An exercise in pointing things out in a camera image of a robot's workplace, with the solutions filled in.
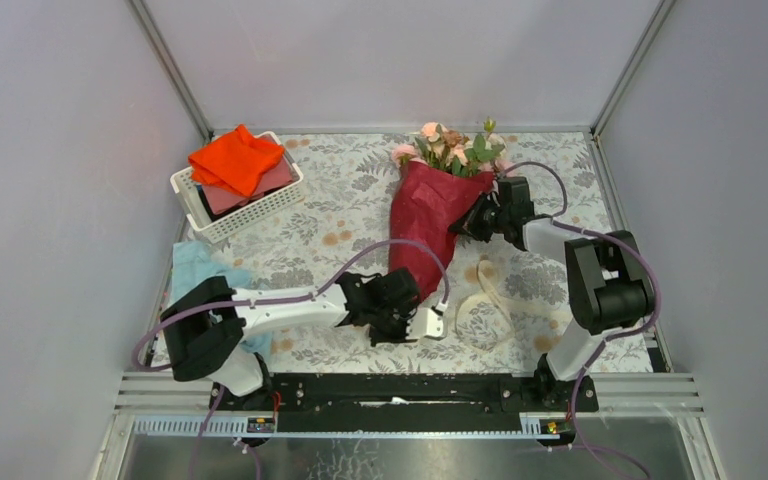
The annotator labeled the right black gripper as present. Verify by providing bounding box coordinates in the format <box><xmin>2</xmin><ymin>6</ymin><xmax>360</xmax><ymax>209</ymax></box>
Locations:
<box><xmin>448</xmin><ymin>193</ymin><xmax>509</xmax><ymax>245</ymax></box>

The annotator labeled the pink fake flower bunch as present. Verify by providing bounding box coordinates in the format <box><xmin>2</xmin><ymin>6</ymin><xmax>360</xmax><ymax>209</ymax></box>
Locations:
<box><xmin>480</xmin><ymin>156</ymin><xmax>513</xmax><ymax>176</ymax></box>

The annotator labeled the dark red wrapping paper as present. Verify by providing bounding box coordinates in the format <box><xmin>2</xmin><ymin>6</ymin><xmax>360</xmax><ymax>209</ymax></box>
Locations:
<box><xmin>388</xmin><ymin>160</ymin><xmax>494</xmax><ymax>300</ymax></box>

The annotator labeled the peach fake flower stem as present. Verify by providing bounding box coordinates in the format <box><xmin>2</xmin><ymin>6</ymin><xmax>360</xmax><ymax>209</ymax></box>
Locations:
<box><xmin>415</xmin><ymin>122</ymin><xmax>446</xmax><ymax>167</ymax></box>

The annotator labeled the dried brown fake flower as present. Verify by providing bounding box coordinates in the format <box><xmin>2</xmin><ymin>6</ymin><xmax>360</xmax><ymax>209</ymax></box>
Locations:
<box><xmin>440</xmin><ymin>130</ymin><xmax>467</xmax><ymax>169</ymax></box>

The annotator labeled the cream ribbon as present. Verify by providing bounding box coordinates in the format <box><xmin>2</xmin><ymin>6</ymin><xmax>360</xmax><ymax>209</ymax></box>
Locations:
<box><xmin>452</xmin><ymin>260</ymin><xmax>572</xmax><ymax>354</ymax></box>

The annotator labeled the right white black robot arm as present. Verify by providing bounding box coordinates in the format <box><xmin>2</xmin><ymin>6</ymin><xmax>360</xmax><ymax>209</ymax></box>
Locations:
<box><xmin>449</xmin><ymin>177</ymin><xmax>661</xmax><ymax>412</ymax></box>

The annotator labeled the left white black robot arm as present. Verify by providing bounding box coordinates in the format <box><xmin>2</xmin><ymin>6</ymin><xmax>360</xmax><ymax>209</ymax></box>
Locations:
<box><xmin>161</xmin><ymin>268</ymin><xmax>420</xmax><ymax>411</ymax></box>

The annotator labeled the floral patterned tablecloth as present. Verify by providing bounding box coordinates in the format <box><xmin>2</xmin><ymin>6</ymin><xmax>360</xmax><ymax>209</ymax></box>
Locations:
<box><xmin>208</xmin><ymin>133</ymin><xmax>612</xmax><ymax>374</ymax></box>

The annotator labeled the light blue cloth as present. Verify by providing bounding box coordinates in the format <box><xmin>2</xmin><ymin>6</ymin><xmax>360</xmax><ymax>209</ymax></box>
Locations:
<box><xmin>170</xmin><ymin>239</ymin><xmax>274</xmax><ymax>359</ymax></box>

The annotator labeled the orange folded cloth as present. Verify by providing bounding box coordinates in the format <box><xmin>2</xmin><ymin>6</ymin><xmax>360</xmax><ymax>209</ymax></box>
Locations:
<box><xmin>188</xmin><ymin>124</ymin><xmax>285</xmax><ymax>197</ymax></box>

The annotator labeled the white plastic basket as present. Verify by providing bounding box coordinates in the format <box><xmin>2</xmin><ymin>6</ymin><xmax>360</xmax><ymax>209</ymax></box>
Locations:
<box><xmin>169</xmin><ymin>149</ymin><xmax>305</xmax><ymax>243</ymax></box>

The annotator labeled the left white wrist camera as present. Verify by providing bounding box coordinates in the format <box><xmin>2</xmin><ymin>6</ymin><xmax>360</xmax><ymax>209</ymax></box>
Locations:
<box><xmin>406</xmin><ymin>307</ymin><xmax>447</xmax><ymax>341</ymax></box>

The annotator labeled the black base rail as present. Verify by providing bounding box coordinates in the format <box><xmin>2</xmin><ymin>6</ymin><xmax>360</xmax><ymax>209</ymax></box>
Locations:
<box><xmin>218</xmin><ymin>373</ymin><xmax>599</xmax><ymax>433</ymax></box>

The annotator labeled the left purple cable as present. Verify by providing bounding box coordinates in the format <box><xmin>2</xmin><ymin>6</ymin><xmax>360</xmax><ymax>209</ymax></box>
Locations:
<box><xmin>132</xmin><ymin>238</ymin><xmax>453</xmax><ymax>480</ymax></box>

